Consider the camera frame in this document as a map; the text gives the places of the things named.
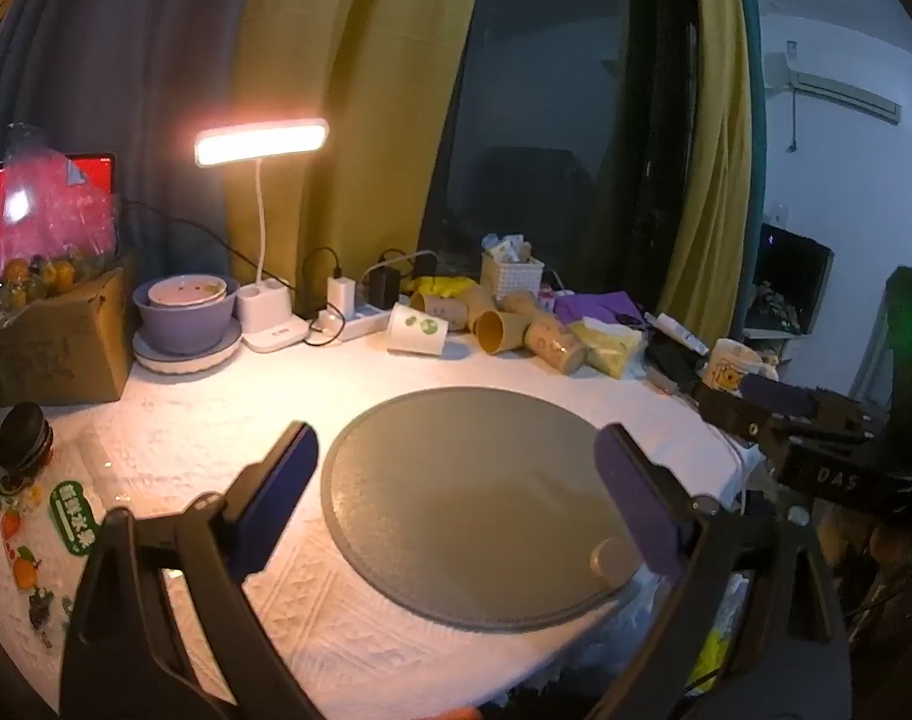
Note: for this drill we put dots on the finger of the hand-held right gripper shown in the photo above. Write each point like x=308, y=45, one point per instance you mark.
x=733, y=412
x=778, y=394

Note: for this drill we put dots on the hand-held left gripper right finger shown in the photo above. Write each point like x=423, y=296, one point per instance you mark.
x=642, y=499

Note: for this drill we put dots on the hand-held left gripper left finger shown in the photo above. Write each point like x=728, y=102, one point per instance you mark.
x=274, y=499

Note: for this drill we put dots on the brown paper cup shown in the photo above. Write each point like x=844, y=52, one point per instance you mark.
x=501, y=331
x=553, y=345
x=527, y=304
x=482, y=304
x=441, y=309

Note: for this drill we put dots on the white cup with green print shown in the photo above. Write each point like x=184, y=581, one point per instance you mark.
x=418, y=330

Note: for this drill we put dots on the person's right hand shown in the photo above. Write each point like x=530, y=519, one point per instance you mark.
x=880, y=544

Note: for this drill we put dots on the white mug with yellow print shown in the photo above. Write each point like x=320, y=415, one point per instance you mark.
x=733, y=369

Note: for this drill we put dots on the black pouch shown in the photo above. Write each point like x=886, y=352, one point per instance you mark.
x=673, y=364

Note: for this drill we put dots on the white tube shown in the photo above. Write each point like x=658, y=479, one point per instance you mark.
x=677, y=331

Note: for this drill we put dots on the black glass tank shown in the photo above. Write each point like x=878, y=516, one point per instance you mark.
x=790, y=277

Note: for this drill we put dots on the yellow packet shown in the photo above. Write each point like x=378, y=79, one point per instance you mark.
x=610, y=349

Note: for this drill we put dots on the yellow plastic bag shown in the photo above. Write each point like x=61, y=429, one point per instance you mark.
x=715, y=637

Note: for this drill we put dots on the white plate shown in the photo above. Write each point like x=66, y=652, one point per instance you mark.
x=190, y=364

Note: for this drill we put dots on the purple cloth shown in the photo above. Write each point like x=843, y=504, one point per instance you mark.
x=598, y=307

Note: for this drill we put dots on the grey round mat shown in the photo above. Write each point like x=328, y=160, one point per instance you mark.
x=463, y=502

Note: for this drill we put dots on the purple bowl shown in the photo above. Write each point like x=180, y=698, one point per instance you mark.
x=182, y=330

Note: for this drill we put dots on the white power strip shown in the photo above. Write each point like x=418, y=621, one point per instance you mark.
x=358, y=322

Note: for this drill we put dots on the fruit print plastic bag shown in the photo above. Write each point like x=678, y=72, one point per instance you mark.
x=73, y=517

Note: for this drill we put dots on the white charger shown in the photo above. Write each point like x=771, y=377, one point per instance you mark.
x=343, y=294

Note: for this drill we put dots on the black charger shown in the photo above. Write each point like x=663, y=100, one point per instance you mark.
x=385, y=286

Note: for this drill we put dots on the white woven basket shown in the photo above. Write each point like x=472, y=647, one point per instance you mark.
x=512, y=277

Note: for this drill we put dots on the cardboard box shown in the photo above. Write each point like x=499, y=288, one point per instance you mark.
x=51, y=360

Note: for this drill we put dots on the yellow rubber gloves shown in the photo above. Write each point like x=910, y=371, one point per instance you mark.
x=441, y=285

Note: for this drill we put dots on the narrow yellow curtain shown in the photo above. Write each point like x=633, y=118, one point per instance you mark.
x=715, y=127

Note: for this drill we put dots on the white air conditioner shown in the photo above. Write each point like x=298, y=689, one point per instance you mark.
x=846, y=96

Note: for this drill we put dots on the plastic bag of oranges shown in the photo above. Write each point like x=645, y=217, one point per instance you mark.
x=36, y=277

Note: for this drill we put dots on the dark window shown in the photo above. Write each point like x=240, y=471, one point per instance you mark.
x=561, y=127

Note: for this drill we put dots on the white desk lamp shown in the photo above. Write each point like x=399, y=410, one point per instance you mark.
x=261, y=142

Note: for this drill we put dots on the tablet with red screen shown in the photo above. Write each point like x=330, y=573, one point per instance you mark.
x=51, y=202

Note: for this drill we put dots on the wide yellow curtain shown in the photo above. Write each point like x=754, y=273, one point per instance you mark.
x=351, y=52

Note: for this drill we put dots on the grey curtain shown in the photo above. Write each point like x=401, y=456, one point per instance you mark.
x=126, y=52

